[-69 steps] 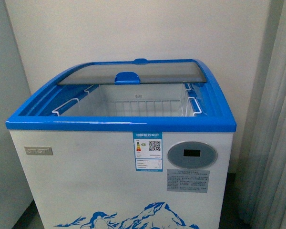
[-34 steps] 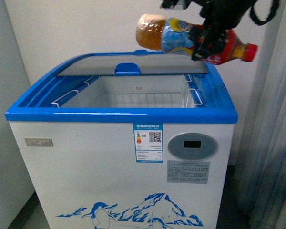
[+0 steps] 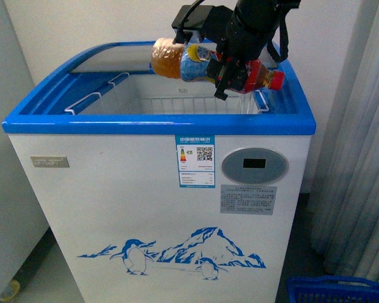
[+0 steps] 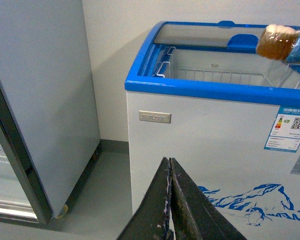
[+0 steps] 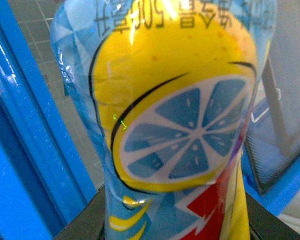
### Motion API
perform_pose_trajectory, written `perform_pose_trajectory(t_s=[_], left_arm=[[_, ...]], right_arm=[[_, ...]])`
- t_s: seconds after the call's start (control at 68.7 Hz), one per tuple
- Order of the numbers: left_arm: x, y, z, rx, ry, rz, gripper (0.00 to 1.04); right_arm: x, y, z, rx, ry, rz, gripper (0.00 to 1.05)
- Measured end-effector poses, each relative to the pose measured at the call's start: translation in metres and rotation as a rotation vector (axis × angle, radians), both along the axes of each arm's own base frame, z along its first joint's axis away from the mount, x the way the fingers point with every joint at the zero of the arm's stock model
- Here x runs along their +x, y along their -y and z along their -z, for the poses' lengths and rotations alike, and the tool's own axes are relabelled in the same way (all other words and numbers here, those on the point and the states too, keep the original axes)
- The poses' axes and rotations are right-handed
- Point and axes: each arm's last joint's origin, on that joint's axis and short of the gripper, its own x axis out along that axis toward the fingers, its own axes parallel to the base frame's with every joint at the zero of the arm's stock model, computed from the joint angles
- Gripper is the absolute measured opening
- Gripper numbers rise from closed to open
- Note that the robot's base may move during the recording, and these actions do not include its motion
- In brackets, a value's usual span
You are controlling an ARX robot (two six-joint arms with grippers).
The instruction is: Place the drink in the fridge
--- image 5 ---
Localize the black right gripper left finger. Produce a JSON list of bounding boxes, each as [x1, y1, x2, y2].
[[54, 186, 106, 240]]

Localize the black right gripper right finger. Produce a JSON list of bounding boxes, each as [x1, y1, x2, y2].
[[246, 192, 300, 240]]

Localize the lemon drink bottle blue label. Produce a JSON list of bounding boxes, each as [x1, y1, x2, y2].
[[50, 0, 277, 240]]

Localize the white chest freezer penguin print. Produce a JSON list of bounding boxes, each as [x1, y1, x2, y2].
[[0, 0, 300, 240]]

